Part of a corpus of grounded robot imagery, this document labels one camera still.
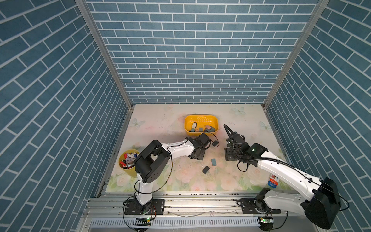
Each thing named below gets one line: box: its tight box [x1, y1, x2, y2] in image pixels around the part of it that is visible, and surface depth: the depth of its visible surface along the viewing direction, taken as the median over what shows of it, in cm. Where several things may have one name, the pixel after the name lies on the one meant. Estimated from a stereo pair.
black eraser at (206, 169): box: [201, 165, 210, 174], surface depth 88 cm
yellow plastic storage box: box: [184, 114, 219, 136], surface depth 111 cm
